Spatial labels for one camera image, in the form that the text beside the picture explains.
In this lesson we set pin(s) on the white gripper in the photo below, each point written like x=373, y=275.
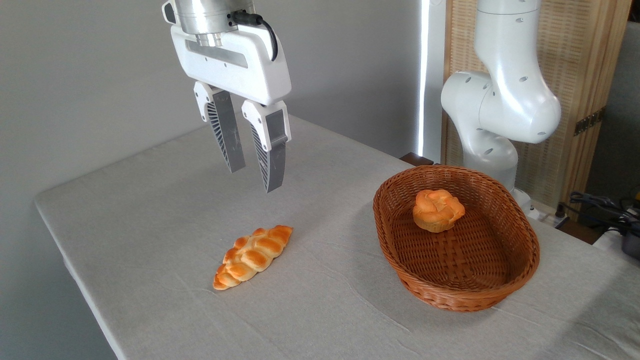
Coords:
x=250, y=65

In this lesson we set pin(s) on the long braided bread loaf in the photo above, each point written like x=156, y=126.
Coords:
x=252, y=256

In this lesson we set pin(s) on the round knotted bread roll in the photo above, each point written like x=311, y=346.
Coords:
x=437, y=210

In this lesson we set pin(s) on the brown wicker oval basket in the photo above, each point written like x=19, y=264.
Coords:
x=465, y=270

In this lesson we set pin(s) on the grey tablecloth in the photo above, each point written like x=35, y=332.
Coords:
x=200, y=225

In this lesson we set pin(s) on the dark brown wooden furniture corner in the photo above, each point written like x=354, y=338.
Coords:
x=416, y=159

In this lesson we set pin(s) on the white power strip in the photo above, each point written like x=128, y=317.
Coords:
x=550, y=218

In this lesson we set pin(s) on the dark metal screen hinge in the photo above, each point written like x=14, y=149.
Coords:
x=589, y=121

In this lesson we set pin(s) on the wooden rattan folding screen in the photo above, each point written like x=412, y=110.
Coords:
x=585, y=60

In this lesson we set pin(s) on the dark grey device box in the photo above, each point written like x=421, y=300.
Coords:
x=631, y=245

